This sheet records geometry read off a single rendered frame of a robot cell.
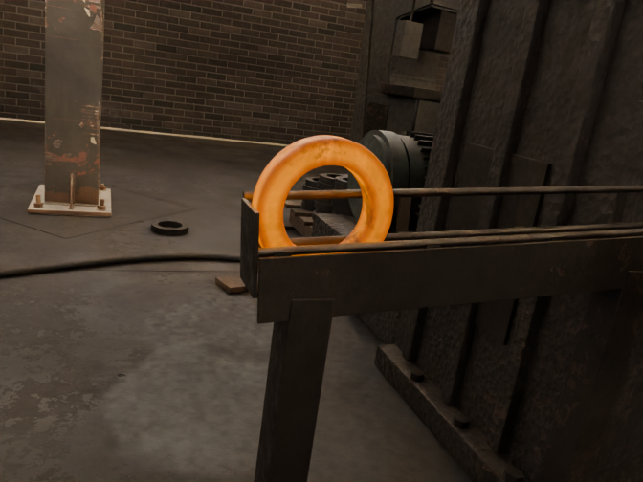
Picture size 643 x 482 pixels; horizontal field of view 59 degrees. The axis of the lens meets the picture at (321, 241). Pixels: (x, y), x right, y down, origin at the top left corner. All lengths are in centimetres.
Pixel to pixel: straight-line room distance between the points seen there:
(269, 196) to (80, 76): 254
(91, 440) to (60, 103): 208
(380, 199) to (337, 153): 9
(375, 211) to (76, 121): 257
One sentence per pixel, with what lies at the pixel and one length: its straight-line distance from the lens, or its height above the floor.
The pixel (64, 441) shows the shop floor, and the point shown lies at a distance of 143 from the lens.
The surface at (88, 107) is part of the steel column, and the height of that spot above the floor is 54.
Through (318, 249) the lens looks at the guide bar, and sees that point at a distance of 70.
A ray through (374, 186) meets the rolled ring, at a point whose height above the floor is 71.
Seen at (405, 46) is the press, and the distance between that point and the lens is 524.
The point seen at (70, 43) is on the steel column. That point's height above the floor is 84.
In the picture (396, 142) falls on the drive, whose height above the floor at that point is 65.
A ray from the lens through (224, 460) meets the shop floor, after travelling 136.
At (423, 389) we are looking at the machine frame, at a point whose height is 7.
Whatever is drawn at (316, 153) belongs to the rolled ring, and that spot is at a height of 75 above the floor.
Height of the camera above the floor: 83
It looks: 16 degrees down
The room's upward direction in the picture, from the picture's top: 8 degrees clockwise
